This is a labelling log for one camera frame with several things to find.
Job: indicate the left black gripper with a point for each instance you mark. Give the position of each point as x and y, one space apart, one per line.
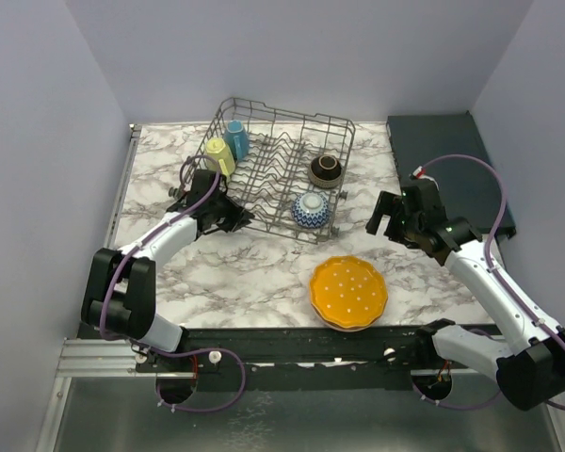
239 217

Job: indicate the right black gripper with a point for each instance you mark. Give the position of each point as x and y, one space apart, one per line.
393 205

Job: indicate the grey wire dish rack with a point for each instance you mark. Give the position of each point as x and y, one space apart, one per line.
283 144

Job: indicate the red patterned bowl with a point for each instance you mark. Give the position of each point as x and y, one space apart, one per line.
311 210

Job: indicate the dark brown cream bowl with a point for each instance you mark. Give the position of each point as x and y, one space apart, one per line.
325 171

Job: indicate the yellow green mug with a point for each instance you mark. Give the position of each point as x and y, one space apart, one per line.
221 156

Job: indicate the blue floral mug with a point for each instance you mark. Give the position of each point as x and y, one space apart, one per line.
238 139

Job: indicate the orange polka dot plate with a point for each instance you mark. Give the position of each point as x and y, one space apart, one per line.
348 291

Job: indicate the brown plate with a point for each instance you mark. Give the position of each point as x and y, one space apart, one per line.
344 329

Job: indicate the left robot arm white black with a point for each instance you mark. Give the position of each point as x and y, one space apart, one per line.
120 297

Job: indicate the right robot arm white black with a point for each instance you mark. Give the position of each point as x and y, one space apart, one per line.
529 364

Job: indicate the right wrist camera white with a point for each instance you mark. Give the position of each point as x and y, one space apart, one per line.
420 174

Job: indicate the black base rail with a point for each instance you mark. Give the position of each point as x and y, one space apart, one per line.
300 359

